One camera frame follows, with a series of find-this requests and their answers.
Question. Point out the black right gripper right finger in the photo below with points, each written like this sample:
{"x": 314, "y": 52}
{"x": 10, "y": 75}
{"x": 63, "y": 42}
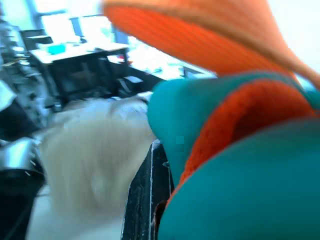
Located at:
{"x": 142, "y": 195}

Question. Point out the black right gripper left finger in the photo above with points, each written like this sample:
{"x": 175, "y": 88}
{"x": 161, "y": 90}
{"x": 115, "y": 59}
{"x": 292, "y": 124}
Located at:
{"x": 15, "y": 205}

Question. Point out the white cloth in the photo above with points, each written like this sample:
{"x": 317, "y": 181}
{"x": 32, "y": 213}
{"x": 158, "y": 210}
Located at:
{"x": 90, "y": 160}

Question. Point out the small teal box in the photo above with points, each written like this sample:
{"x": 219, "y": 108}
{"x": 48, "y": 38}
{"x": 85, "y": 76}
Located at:
{"x": 56, "y": 49}

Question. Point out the black chair with armrest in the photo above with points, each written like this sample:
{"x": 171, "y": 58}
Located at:
{"x": 130, "y": 83}

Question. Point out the cluttered metal shelf rack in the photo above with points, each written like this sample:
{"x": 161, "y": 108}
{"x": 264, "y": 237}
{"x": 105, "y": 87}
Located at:
{"x": 17, "y": 75}

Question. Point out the cluttered white table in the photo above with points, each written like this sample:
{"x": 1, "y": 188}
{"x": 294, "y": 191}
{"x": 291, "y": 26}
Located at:
{"x": 162, "y": 65}

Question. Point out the black office chair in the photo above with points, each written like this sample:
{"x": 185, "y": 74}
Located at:
{"x": 35, "y": 37}

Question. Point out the dark computer monitor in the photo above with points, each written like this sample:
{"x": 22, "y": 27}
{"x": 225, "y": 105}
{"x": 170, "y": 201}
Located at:
{"x": 78, "y": 27}

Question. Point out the wooden desk with black frame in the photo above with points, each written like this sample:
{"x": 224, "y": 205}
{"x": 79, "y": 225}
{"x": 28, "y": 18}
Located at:
{"x": 75, "y": 65}

